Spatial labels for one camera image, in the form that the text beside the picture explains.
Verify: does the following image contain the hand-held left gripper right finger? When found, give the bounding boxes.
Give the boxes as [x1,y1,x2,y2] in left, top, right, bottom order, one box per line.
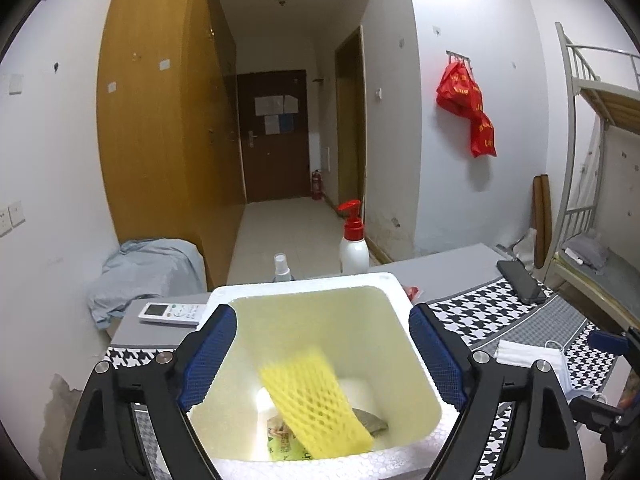
[407,302,586,480]

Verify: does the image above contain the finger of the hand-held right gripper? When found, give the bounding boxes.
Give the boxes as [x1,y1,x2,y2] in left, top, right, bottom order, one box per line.
[570,394,629,432]
[587,329,632,358]

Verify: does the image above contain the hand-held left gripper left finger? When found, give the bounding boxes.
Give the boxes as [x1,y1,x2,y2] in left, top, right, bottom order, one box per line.
[60,304,238,480]

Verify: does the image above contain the disposable face mask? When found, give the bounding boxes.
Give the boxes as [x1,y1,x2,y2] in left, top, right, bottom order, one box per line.
[495,340,609,402]

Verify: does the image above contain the grey sock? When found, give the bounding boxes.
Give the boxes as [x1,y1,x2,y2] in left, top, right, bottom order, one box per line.
[350,407,390,436]

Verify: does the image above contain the yellow foam net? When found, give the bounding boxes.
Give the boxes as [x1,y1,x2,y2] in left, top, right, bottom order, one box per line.
[259,345,375,461]

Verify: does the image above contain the green plastic bag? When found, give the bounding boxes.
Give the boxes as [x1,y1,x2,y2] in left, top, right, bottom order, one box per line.
[265,414,314,463]

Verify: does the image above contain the white foam box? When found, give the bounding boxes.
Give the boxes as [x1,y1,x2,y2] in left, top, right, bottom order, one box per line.
[187,272,466,480]

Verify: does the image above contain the houndstooth table mat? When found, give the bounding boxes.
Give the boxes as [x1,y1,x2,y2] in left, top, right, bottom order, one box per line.
[102,276,622,480]

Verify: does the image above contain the white remote control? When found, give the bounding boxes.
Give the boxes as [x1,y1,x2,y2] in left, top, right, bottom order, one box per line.
[138,302,207,329]

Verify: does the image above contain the grey folded clothes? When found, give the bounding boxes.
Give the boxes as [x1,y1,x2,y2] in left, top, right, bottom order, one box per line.
[564,234,611,274]

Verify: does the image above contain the black smartphone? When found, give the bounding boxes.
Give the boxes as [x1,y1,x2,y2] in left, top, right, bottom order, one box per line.
[496,260,548,305]

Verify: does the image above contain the light blue cloth pile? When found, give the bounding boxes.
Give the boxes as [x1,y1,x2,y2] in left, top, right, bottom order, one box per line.
[87,238,207,329]

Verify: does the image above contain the small clear spray bottle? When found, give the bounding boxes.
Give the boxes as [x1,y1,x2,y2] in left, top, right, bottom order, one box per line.
[272,253,294,284]

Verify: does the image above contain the white plastic bag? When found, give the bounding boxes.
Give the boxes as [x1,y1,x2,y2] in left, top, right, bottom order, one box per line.
[510,228,539,266]

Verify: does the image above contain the white bottle with red pump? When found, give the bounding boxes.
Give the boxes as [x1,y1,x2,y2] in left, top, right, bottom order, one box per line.
[337,199,371,276]

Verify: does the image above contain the wooden boards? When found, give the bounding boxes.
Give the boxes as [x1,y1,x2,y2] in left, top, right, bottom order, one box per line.
[531,174,551,274]

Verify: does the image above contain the metal bunk bed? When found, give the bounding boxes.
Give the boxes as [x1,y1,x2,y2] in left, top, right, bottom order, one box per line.
[542,22,640,332]

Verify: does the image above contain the dark brown entrance door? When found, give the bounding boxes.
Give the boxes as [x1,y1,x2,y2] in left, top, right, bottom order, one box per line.
[236,70,310,205]

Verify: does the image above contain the red plastic bag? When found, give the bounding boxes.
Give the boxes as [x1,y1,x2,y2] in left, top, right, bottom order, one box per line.
[436,61,484,116]
[469,110,499,159]

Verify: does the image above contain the wooden wardrobe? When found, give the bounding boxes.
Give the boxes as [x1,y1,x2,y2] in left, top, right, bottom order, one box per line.
[96,0,246,287]

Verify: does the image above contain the wooden side door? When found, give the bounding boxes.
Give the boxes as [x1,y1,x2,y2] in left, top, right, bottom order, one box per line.
[334,26,369,214]

